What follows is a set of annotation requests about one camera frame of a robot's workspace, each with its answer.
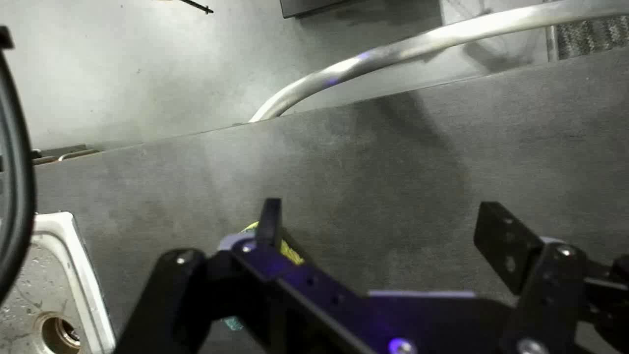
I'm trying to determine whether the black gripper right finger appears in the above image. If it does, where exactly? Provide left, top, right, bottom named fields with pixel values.
left=474, top=200, right=629, bottom=354

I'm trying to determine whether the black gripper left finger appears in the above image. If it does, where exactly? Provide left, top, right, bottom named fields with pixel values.
left=116, top=198, right=368, bottom=354

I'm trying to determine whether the green yellow sponge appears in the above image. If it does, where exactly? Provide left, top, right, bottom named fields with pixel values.
left=242, top=220, right=305, bottom=265

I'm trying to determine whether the stainless steel sink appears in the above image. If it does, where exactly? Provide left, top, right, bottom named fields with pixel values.
left=0, top=212, right=116, bottom=354

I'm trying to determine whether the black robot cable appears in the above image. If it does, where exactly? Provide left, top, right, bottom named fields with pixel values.
left=0, top=25, right=38, bottom=303

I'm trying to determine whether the steel dishwasher handle bar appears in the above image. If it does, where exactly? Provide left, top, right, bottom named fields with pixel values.
left=250, top=0, right=629, bottom=124

